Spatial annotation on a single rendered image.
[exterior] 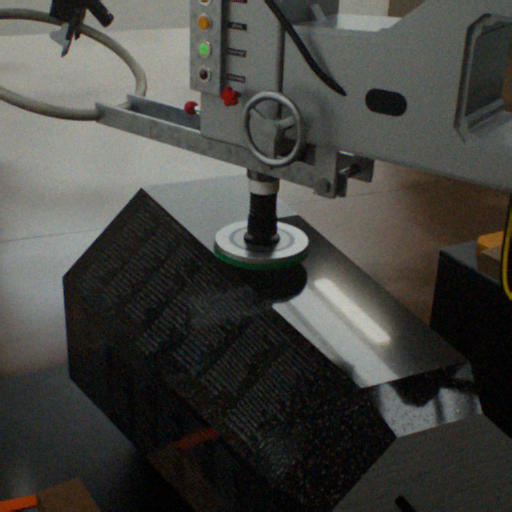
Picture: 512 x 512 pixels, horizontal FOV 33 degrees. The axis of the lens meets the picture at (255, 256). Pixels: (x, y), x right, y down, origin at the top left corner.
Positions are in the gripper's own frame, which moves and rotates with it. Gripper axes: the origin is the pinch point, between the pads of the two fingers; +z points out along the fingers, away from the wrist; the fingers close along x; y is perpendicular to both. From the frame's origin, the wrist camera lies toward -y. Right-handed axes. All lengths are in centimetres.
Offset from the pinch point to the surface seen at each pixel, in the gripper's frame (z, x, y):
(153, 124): -15, 48, -31
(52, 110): -7.5, 46.1, -8.2
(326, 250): -1, 52, -80
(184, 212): 14, 36, -45
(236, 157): -21, 59, -51
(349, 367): -13, 101, -83
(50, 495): 81, 82, -38
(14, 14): -7.5, 8.1, 14.9
